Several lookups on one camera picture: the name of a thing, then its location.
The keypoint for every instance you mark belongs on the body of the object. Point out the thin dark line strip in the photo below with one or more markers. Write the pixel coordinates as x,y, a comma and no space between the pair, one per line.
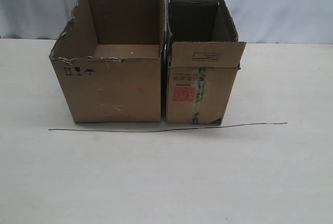
163,128

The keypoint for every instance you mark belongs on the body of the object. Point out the printed cardboard box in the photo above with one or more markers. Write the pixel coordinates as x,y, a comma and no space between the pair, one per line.
203,57

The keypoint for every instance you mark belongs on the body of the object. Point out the torn open cardboard box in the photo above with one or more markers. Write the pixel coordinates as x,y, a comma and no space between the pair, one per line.
108,60

